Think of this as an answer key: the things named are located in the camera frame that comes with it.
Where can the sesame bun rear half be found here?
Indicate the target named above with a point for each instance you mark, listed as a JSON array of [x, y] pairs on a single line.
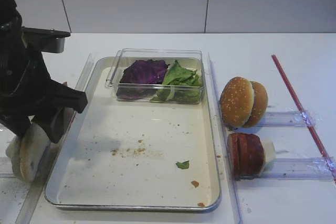
[[259, 106]]

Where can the red straw strip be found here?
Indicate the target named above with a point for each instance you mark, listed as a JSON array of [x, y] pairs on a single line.
[[302, 108]]

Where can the sesame bun front half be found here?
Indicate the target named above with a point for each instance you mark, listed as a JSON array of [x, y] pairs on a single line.
[[236, 101]]

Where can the clear long right rail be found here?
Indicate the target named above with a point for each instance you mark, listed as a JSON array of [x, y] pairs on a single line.
[[237, 216]]

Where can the clear plastic container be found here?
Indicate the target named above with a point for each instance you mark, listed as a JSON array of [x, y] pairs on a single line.
[[190, 59]]

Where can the white bread slice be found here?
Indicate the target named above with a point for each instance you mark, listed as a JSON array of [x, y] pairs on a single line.
[[31, 151]]

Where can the small lettuce scrap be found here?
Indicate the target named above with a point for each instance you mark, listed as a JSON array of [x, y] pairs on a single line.
[[183, 165]]

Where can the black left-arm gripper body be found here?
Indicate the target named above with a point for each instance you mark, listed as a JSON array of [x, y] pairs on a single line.
[[26, 85]]

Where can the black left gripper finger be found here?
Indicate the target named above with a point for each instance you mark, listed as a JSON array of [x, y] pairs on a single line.
[[52, 122], [64, 96]]

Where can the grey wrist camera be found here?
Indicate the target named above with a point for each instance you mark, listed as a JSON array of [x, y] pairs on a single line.
[[46, 40]]

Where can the purple cabbage leaf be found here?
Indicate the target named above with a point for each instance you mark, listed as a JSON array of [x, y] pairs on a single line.
[[141, 72]]

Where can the green lettuce leaves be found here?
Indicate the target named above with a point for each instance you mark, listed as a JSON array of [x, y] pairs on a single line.
[[181, 85]]

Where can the metal baking tray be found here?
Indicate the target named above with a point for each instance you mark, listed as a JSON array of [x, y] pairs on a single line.
[[121, 155]]

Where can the stack of meat patties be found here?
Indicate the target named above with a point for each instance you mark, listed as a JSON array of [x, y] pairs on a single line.
[[247, 155]]

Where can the clear lower right rail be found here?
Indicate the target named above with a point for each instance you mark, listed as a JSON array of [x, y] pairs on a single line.
[[317, 168]]

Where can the clear upper right rail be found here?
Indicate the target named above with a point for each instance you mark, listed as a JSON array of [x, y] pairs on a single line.
[[287, 119]]

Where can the sesame bun half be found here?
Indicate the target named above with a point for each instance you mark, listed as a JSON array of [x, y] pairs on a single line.
[[236, 101], [259, 106]]

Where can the white pusher block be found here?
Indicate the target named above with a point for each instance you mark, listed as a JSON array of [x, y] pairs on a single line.
[[269, 153]]

